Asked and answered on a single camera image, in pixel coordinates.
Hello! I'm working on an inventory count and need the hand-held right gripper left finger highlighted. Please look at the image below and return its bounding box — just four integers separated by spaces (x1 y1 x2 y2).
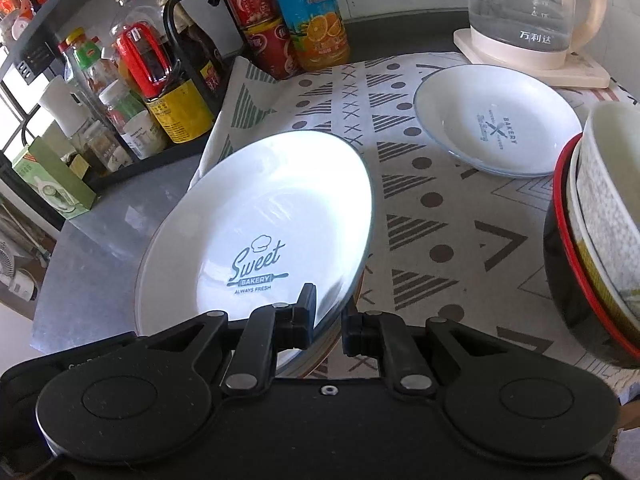
132 284 318 395

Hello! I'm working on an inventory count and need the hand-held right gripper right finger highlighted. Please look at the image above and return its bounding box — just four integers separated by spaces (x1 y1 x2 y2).
342 310 506 395

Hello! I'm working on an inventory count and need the red and black bowl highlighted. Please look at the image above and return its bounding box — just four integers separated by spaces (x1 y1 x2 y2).
542 132 640 372

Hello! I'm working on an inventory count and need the white fan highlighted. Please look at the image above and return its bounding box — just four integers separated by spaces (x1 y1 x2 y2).
0 239 42 305

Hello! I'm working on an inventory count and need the patterned fringed table cloth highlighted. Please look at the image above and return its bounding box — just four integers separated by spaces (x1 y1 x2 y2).
199 51 640 382

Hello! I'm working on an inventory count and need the glass electric kettle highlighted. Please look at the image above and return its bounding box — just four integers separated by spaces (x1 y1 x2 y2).
462 0 609 71

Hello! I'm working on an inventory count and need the white plate chef hat print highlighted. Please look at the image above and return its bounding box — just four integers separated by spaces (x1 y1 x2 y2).
140 131 375 341

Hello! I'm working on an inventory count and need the green carton box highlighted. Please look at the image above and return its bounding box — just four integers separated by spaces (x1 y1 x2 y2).
10 137 99 221

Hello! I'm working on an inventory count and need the cream kettle base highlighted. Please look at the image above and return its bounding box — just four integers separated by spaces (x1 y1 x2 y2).
452 27 612 89

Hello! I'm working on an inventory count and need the black metal rack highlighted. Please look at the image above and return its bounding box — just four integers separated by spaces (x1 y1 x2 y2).
0 0 237 182

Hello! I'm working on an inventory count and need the white bottle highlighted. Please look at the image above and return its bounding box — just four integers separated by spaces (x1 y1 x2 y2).
39 79 97 138

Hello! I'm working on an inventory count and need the small white jar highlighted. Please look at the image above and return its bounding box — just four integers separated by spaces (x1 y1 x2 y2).
97 80 169 157

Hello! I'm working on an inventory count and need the soy sauce bottle red handle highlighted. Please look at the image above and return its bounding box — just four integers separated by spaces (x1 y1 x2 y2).
109 0 217 134

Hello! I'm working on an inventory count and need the orange juice bottle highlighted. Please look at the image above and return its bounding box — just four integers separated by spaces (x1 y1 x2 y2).
262 0 352 73

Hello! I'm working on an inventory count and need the cream ceramic bowl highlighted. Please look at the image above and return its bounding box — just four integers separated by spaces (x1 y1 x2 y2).
566 139 640 333
575 101 640 311

